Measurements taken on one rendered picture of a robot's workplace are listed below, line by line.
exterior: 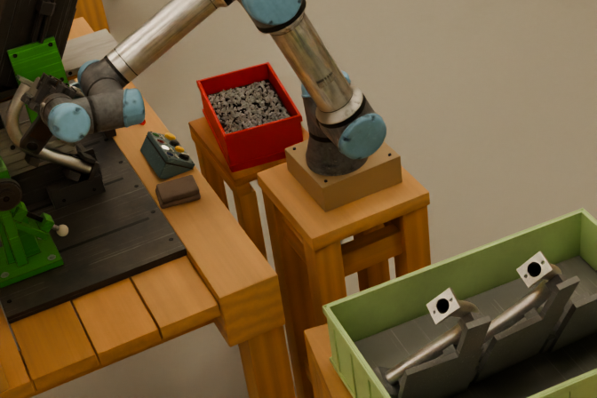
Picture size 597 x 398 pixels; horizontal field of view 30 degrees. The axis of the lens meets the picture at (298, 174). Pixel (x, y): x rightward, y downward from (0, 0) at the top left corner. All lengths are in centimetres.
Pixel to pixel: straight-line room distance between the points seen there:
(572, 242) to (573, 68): 238
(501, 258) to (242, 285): 56
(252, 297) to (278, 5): 64
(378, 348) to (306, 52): 63
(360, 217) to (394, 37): 254
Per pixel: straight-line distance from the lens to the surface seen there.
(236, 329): 248
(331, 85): 239
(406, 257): 279
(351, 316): 229
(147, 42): 236
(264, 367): 259
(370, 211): 265
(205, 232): 259
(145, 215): 268
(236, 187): 292
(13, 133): 272
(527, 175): 418
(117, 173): 285
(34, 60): 273
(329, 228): 261
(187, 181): 271
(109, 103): 226
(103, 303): 250
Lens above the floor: 247
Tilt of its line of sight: 35 degrees down
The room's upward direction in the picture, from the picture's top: 8 degrees counter-clockwise
